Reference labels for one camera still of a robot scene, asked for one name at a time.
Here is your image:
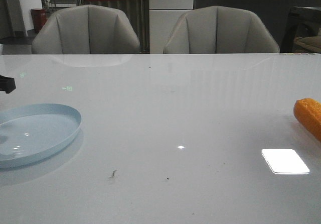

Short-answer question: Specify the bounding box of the orange plastic corn cob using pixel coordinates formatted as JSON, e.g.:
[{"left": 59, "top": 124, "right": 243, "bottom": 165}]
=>
[{"left": 293, "top": 98, "right": 320, "bottom": 142}]

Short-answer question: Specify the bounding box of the grey upholstered chair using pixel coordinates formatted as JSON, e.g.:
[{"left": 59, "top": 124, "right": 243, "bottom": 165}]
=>
[
  {"left": 32, "top": 5, "right": 140, "bottom": 55},
  {"left": 163, "top": 6, "right": 279, "bottom": 54}
]

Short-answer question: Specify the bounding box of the red trash bin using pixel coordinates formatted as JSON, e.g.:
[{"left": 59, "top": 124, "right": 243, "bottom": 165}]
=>
[{"left": 31, "top": 9, "right": 47, "bottom": 33}]

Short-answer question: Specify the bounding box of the grey upholstered chair right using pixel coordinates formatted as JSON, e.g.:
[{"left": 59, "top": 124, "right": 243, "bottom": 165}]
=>
[{"left": 163, "top": 6, "right": 279, "bottom": 54}]

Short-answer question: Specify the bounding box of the grey counter with white top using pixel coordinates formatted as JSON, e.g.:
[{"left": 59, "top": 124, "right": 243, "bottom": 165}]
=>
[{"left": 194, "top": 0, "right": 320, "bottom": 52}]

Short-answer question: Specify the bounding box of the dark wooden armchair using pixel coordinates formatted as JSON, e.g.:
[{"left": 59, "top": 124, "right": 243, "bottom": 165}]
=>
[{"left": 280, "top": 7, "right": 320, "bottom": 52}]

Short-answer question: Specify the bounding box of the grey upholstered chair left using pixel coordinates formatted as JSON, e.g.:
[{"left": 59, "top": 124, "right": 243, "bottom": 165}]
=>
[{"left": 32, "top": 5, "right": 140, "bottom": 55}]

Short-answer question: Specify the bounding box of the light blue round plate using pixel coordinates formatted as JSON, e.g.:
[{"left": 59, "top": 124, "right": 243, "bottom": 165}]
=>
[{"left": 1, "top": 103, "right": 82, "bottom": 169}]

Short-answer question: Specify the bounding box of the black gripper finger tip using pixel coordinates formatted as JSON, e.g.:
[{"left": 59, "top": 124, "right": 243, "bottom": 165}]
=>
[{"left": 0, "top": 75, "right": 16, "bottom": 94}]

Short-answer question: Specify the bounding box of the beige cushion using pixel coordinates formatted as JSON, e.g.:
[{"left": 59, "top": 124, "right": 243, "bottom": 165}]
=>
[{"left": 293, "top": 36, "right": 320, "bottom": 53}]

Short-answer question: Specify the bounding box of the metal barrier post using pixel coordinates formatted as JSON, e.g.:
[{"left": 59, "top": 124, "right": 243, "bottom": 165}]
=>
[{"left": 140, "top": 0, "right": 148, "bottom": 53}]

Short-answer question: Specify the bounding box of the white cabinet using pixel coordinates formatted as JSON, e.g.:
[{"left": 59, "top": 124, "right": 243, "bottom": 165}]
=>
[{"left": 149, "top": 0, "right": 193, "bottom": 54}]

